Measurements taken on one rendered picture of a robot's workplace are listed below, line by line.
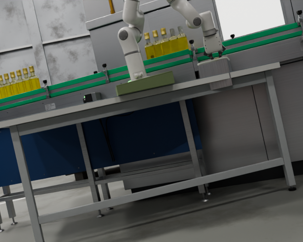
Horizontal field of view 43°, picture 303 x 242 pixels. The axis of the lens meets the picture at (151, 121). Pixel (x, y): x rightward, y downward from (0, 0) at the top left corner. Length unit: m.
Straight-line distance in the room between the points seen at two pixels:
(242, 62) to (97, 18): 1.13
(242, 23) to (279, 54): 0.37
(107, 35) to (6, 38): 9.81
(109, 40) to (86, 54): 9.27
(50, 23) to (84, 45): 1.21
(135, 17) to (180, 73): 0.48
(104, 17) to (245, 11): 1.01
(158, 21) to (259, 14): 0.68
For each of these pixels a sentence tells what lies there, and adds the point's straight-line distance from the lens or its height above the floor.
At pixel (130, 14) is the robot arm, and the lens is 2.22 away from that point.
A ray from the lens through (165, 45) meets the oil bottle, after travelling 2.63.
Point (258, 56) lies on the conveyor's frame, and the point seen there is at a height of 0.82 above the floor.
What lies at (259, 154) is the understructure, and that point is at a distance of 2.74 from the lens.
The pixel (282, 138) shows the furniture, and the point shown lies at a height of 0.31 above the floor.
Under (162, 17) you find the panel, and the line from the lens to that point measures 2.81.
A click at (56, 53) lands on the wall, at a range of 12.30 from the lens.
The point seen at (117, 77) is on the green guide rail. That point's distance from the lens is 2.60.
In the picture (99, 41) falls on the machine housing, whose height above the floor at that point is 1.23.
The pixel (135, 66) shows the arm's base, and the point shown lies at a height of 0.89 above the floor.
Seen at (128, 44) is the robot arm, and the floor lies 1.02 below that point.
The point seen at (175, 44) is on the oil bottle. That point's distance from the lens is 2.61.
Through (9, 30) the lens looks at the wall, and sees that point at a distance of 12.70.
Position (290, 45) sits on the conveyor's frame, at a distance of 2.52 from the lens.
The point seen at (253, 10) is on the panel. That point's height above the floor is 1.13.
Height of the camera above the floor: 0.60
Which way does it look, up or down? 1 degrees down
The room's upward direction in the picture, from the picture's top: 13 degrees counter-clockwise
